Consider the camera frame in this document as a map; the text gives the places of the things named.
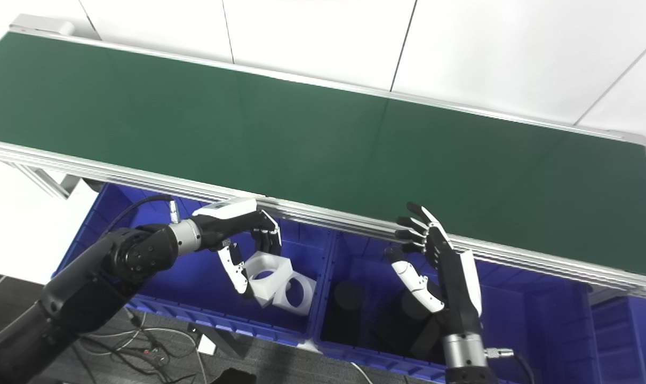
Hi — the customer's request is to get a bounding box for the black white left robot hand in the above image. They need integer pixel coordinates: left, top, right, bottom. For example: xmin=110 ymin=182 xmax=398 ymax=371
xmin=193 ymin=197 xmax=282 ymax=295

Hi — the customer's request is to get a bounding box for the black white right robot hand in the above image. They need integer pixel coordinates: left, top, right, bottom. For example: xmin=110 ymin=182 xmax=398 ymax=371
xmin=385 ymin=202 xmax=484 ymax=338

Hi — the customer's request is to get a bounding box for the white square part with hole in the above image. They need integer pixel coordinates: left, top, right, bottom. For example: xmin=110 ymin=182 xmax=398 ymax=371
xmin=274 ymin=271 xmax=317 ymax=316
xmin=244 ymin=252 xmax=293 ymax=309

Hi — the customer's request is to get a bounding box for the blue bin with white parts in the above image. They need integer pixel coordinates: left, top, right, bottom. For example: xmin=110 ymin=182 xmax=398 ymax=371
xmin=52 ymin=183 xmax=337 ymax=347

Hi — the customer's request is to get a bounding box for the blue bin with black parts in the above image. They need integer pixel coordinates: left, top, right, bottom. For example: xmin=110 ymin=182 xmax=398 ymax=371
xmin=315 ymin=227 xmax=595 ymax=384

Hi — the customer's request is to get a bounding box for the green conveyor belt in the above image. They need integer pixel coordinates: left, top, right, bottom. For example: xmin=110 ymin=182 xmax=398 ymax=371
xmin=0 ymin=31 xmax=646 ymax=279
xmin=0 ymin=21 xmax=646 ymax=299

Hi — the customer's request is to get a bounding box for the aluminium conveyor leg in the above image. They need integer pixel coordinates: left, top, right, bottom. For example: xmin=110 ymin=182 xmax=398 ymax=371
xmin=5 ymin=162 xmax=82 ymax=199
xmin=588 ymin=287 xmax=630 ymax=306

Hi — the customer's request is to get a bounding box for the blue bin at conveyor end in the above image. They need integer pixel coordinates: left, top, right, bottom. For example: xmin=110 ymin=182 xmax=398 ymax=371
xmin=589 ymin=163 xmax=646 ymax=384

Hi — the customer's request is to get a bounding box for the grey conveyor end housing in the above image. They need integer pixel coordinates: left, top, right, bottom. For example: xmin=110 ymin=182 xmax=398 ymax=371
xmin=9 ymin=14 xmax=76 ymax=36

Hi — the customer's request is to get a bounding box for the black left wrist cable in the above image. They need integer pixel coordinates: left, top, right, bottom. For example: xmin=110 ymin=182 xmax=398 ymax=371
xmin=101 ymin=194 xmax=182 ymax=235

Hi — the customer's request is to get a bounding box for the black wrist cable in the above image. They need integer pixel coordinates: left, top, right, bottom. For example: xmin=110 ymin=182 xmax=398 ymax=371
xmin=484 ymin=347 xmax=537 ymax=384
xmin=101 ymin=194 xmax=182 ymax=235

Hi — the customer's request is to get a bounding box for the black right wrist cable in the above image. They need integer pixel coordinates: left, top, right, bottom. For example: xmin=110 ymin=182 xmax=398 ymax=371
xmin=484 ymin=347 xmax=537 ymax=384

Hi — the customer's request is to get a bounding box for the white floor cable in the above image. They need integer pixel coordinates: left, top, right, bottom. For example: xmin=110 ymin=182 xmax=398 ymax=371
xmin=349 ymin=362 xmax=375 ymax=384

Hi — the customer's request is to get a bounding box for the grey floor cable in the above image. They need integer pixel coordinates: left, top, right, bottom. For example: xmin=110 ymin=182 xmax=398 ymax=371
xmin=80 ymin=326 xmax=209 ymax=384

